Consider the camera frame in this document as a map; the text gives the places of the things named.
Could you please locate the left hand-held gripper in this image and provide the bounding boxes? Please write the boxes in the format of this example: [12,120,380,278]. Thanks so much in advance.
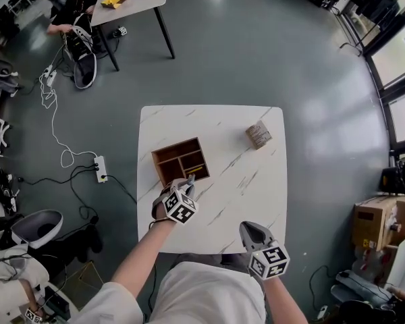
[151,173,200,226]

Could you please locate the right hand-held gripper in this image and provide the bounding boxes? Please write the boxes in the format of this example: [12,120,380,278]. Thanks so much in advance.
[239,221,292,281]

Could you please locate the brown wooden compartment tray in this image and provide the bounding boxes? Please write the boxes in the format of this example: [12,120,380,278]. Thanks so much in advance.
[151,136,211,189]

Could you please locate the person's right forearm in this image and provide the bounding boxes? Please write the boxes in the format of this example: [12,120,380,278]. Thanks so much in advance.
[262,275,310,324]

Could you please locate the person's left forearm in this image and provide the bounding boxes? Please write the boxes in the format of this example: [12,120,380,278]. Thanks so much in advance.
[110,214,178,298]

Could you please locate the brown cardboard box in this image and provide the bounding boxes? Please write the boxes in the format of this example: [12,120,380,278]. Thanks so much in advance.
[352,195,405,253]

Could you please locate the yellow tray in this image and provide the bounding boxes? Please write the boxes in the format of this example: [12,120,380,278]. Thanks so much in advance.
[100,0,133,11]

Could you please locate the person's grey trousers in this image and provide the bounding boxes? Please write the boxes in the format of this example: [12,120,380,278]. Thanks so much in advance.
[170,252,251,270]

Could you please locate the person's white shirt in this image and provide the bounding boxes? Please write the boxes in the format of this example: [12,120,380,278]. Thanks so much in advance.
[66,261,268,324]

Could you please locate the small brown printed carton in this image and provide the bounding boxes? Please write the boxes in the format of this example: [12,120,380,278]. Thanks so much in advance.
[244,119,273,151]

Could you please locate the black yellow device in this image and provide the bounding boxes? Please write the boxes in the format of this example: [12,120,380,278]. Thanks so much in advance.
[380,158,405,197]

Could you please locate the white-framed black backpack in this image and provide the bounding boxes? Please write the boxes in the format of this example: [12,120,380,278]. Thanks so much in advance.
[64,11,99,90]

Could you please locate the black-framed glass doors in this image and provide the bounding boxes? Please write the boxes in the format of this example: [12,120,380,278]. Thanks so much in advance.
[362,0,405,155]

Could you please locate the black floor cable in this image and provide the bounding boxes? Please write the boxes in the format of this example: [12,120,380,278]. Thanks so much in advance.
[18,165,104,186]
[105,173,138,205]

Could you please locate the white power cable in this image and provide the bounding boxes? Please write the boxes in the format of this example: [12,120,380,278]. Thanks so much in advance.
[38,44,99,169]

